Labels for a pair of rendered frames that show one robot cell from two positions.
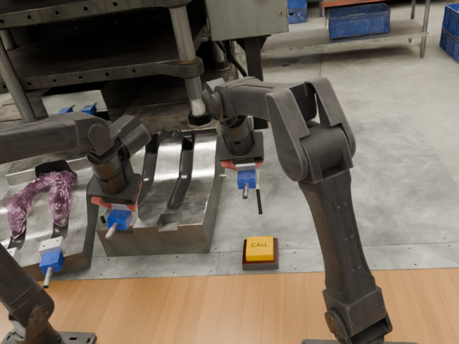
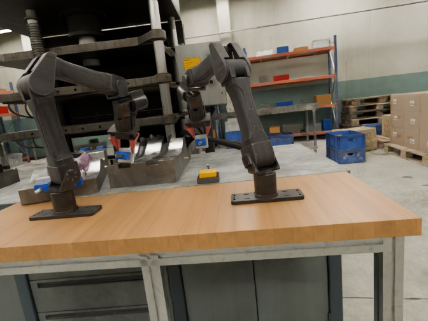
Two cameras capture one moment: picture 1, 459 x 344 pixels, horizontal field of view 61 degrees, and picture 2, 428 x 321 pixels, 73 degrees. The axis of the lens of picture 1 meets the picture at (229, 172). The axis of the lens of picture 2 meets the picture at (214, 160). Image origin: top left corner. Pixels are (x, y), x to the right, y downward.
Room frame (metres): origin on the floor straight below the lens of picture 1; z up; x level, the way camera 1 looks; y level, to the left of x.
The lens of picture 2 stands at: (-0.38, 0.08, 1.07)
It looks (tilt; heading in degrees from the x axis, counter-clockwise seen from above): 11 degrees down; 352
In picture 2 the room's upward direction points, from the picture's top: 6 degrees counter-clockwise
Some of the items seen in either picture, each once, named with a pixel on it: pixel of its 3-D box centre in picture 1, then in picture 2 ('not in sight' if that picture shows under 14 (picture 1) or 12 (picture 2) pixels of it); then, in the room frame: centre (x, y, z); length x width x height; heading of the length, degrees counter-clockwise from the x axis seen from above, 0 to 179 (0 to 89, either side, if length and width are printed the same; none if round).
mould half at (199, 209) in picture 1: (173, 175); (155, 156); (0.97, 0.16, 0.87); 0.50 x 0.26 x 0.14; 169
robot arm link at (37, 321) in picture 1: (26, 311); (62, 179); (0.52, 0.42, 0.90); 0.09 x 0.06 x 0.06; 43
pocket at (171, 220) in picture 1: (171, 225); (153, 165); (0.74, 0.16, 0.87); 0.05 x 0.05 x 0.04; 79
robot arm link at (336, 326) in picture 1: (358, 320); (260, 162); (0.38, -0.16, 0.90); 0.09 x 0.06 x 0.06; 110
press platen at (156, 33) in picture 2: not in sight; (93, 65); (1.94, 0.57, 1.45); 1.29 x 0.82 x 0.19; 79
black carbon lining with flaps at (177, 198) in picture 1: (164, 164); (151, 146); (0.96, 0.18, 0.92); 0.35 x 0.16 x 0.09; 169
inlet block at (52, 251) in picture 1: (51, 265); (75, 182); (0.69, 0.44, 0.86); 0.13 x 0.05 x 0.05; 6
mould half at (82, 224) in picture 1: (46, 204); (72, 171); (0.95, 0.53, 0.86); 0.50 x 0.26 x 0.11; 6
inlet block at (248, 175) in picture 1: (246, 181); (200, 142); (0.78, -0.04, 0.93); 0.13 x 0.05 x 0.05; 169
